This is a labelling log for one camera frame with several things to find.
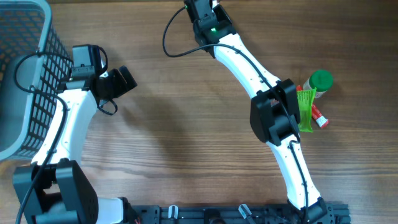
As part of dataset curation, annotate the green snack packet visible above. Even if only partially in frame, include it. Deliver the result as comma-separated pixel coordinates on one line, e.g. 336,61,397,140
297,89,315,133

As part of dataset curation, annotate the green lid jar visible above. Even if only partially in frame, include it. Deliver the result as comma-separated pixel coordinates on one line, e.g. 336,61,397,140
303,70,334,98

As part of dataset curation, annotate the red stick packet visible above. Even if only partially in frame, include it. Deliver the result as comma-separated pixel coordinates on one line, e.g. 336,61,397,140
296,85,329,128

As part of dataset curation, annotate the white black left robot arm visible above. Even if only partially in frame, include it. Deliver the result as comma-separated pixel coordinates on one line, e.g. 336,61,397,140
13,45,139,223

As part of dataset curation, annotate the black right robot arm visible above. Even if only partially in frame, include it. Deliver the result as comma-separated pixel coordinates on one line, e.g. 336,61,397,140
184,0,327,223

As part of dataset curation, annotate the grey plastic mesh basket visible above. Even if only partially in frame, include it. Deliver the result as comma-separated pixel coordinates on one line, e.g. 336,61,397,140
1,0,72,160

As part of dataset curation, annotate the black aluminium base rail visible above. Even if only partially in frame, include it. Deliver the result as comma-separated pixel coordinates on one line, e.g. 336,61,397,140
73,203,351,224

